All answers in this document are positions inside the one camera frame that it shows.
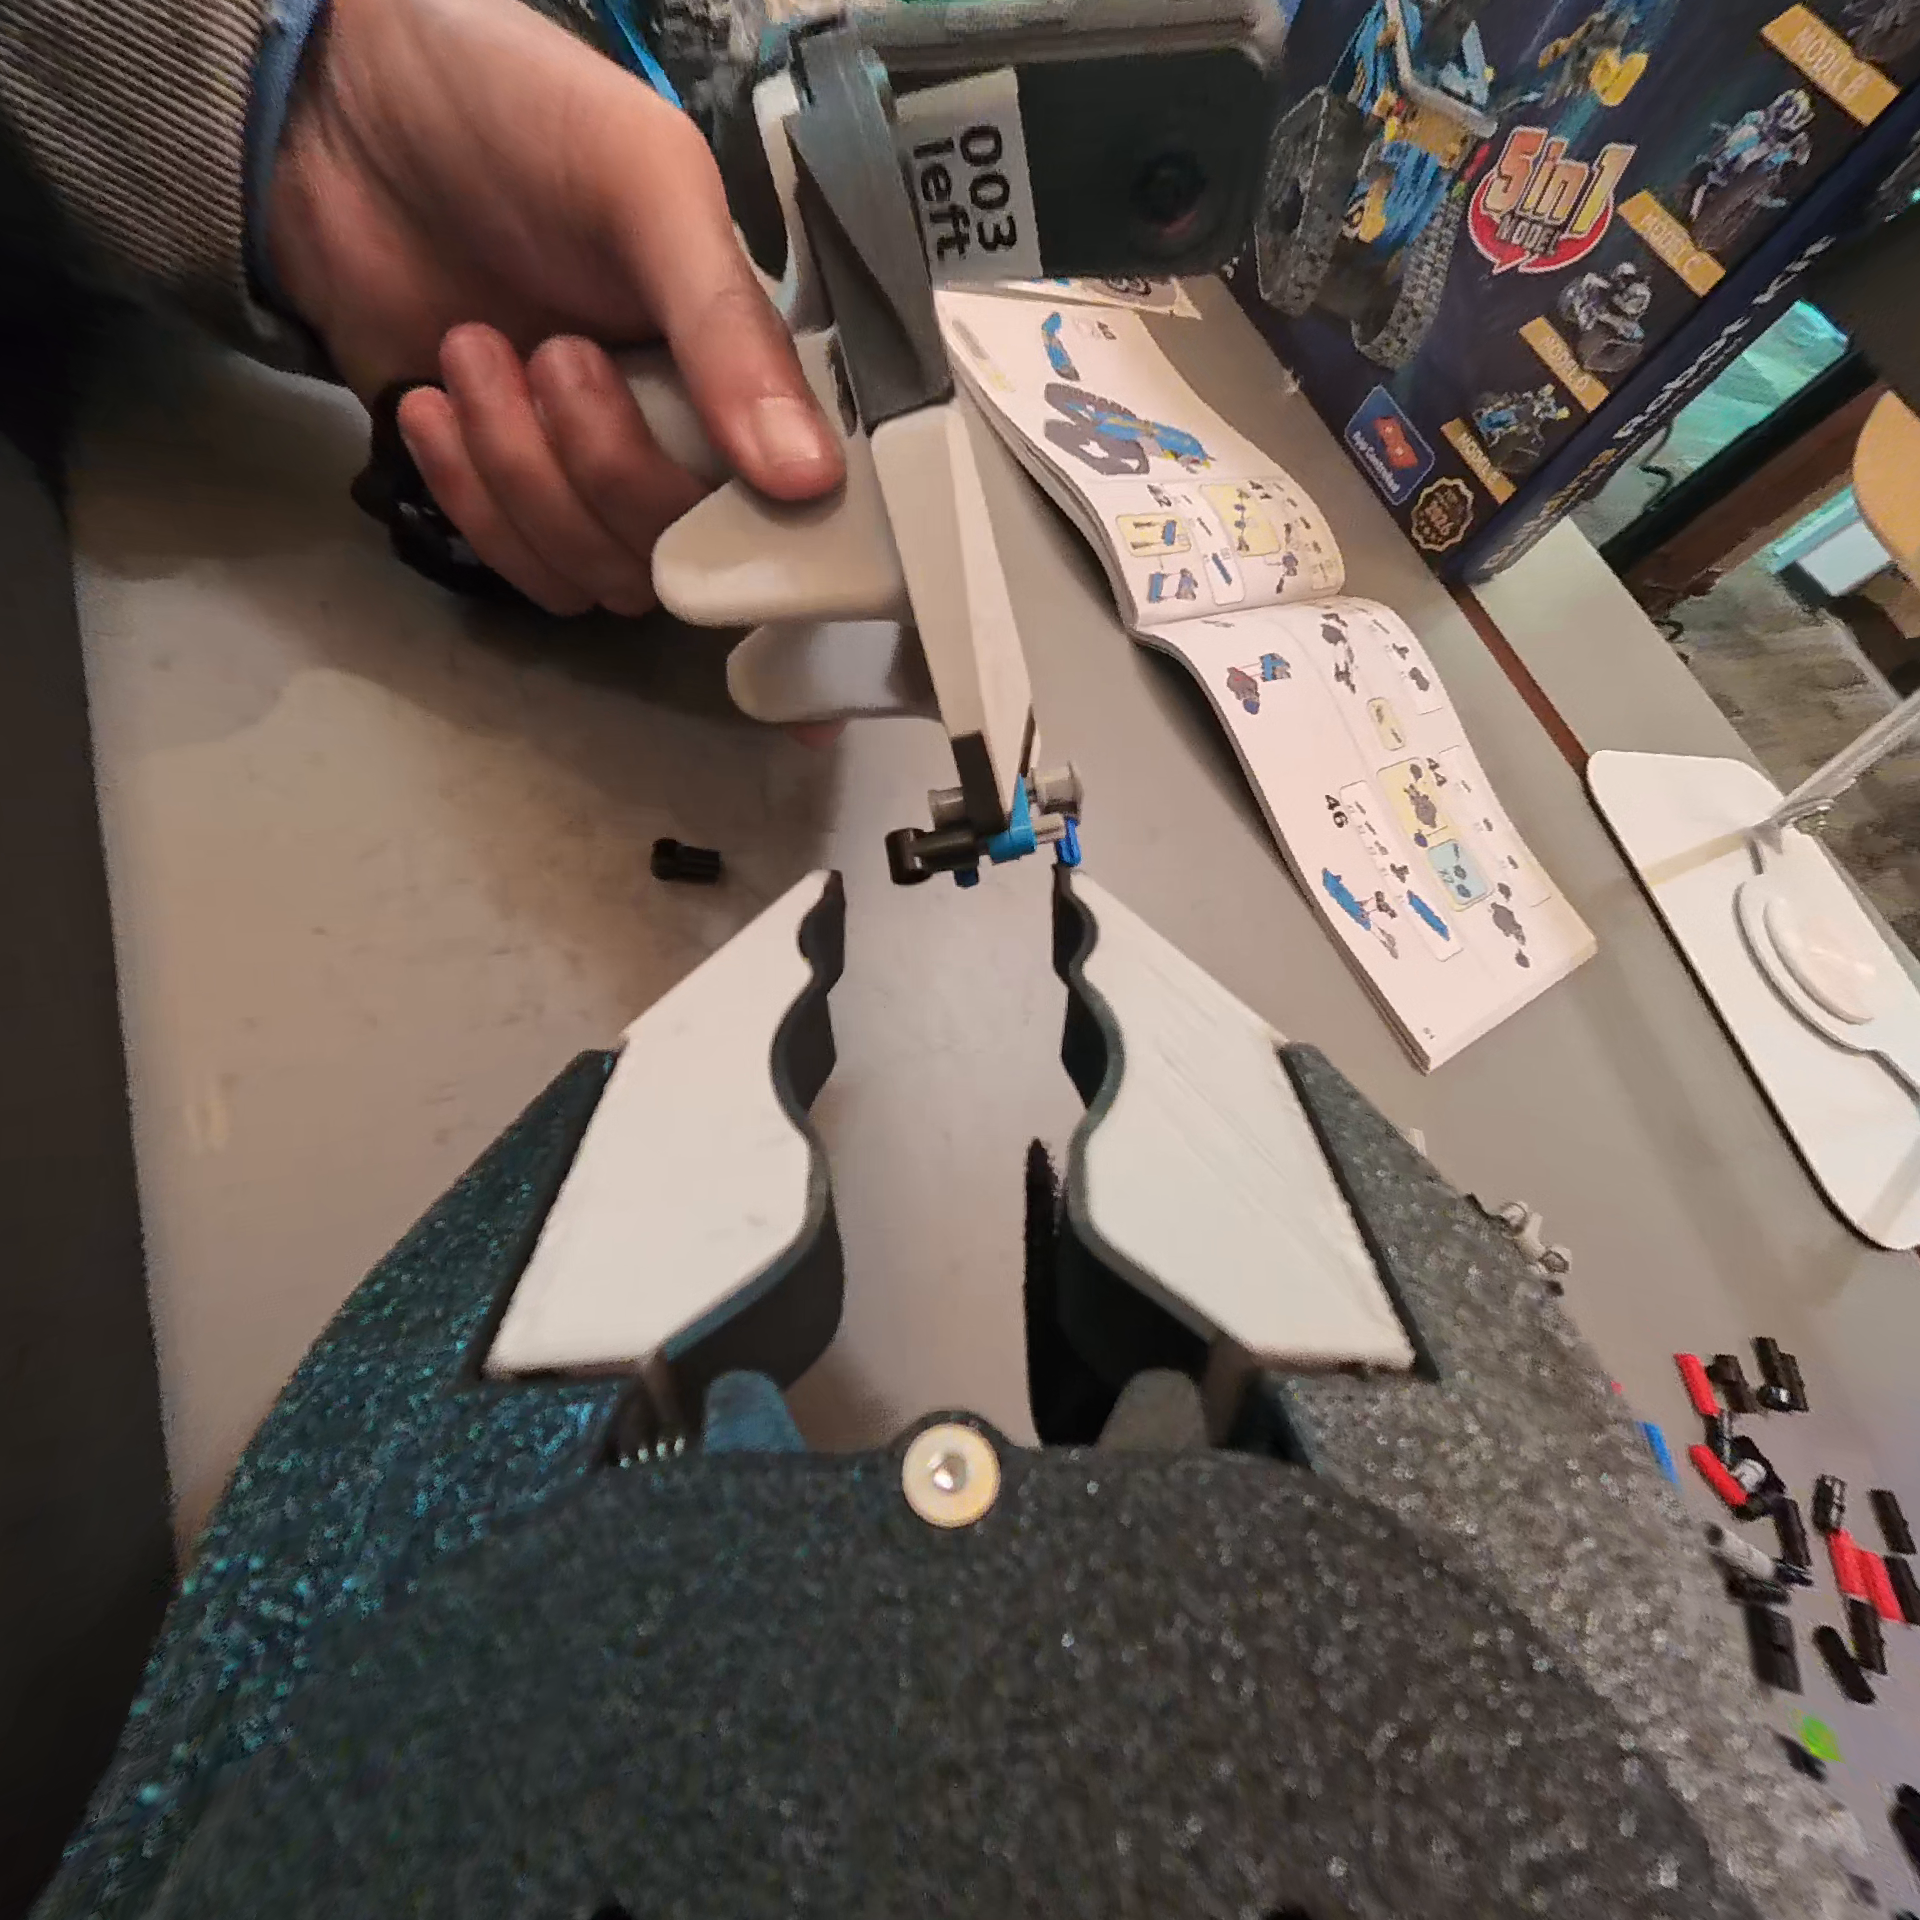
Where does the grey blue brick assembly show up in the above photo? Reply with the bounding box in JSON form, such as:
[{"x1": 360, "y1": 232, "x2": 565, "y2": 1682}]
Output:
[{"x1": 884, "y1": 760, "x2": 1086, "y2": 889}]

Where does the toy kit box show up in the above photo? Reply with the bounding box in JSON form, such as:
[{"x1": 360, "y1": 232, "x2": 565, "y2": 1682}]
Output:
[{"x1": 1216, "y1": 0, "x2": 1920, "y2": 586}]

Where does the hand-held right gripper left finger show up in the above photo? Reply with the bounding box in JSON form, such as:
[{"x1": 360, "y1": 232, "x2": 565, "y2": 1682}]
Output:
[{"x1": 485, "y1": 865, "x2": 848, "y2": 1454}]

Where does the person's left forearm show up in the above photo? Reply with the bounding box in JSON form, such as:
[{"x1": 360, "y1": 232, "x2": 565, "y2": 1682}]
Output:
[{"x1": 0, "y1": 0, "x2": 325, "y2": 368}]

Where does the person's left hand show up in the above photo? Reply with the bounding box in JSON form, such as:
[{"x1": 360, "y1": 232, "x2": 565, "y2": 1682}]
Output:
[{"x1": 269, "y1": 0, "x2": 848, "y2": 619}]

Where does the pile of building brick pieces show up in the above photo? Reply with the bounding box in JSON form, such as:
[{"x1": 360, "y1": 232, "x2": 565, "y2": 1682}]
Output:
[{"x1": 1476, "y1": 1191, "x2": 1920, "y2": 1877}]

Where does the grey desk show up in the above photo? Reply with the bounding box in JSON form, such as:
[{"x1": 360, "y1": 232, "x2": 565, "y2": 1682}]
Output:
[{"x1": 67, "y1": 275, "x2": 1920, "y2": 1920}]

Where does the instruction booklet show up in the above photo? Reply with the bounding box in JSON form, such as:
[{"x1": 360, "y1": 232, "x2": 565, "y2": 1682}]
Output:
[{"x1": 933, "y1": 286, "x2": 1599, "y2": 1077}]

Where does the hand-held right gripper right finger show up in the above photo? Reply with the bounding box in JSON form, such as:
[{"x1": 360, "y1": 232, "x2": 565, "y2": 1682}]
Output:
[{"x1": 1024, "y1": 862, "x2": 1419, "y2": 1454}]

